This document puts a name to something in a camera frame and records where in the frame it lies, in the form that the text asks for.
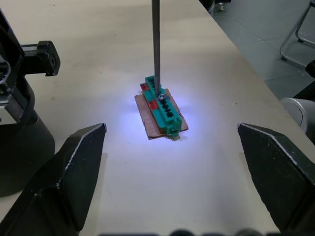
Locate electric screwdriver metal bit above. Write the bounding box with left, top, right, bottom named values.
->
left=151, top=0, right=162, bottom=97

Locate black gripper body on stand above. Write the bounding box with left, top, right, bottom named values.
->
left=0, top=7, right=61, bottom=198

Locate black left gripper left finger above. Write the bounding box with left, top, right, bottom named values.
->
left=0, top=123, right=108, bottom=236

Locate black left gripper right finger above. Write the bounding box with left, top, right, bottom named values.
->
left=236, top=122, right=315, bottom=233

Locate green and red screw holder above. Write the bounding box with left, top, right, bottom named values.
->
left=139, top=76, right=184, bottom=138

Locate brown cardboard piece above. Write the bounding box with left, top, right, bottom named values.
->
left=134, top=88, right=189, bottom=141

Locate grey metal chair frame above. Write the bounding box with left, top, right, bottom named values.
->
left=279, top=0, right=315, bottom=67

